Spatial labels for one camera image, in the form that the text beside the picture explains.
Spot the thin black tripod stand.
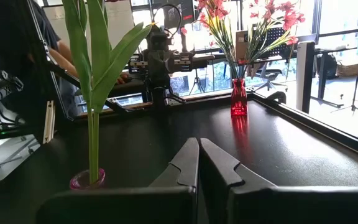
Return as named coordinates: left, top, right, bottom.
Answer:
left=330, top=0, right=358, bottom=120

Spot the black slotted bracket bar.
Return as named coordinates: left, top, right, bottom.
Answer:
left=128, top=52, right=196, bottom=75

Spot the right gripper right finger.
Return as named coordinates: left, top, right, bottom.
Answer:
left=200, top=138, right=358, bottom=224

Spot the woven wicker basket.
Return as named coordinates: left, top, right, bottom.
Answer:
left=335, top=60, right=358, bottom=78

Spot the person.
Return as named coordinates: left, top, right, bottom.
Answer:
left=0, top=0, right=81, bottom=125

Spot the brown cardboard box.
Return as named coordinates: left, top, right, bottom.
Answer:
left=235, top=30, right=252, bottom=62

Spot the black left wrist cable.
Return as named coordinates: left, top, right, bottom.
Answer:
left=152, top=2, right=183, bottom=40

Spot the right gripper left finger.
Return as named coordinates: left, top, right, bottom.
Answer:
left=35, top=138, right=200, bottom=224

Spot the black clamp hook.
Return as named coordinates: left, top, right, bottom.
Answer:
left=265, top=90, right=287, bottom=105

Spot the white bracket plate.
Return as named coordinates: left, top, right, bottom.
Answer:
left=42, top=100, right=56, bottom=145

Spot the red glass vase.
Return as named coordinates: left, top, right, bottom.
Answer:
left=230, top=78, right=249, bottom=117

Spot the person's hand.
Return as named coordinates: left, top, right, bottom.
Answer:
left=115, top=72, right=131, bottom=85

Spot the purple glass vase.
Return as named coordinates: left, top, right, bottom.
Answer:
left=69, top=168, right=106, bottom=190

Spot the black backpack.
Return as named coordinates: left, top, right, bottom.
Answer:
left=317, top=53, right=338, bottom=80

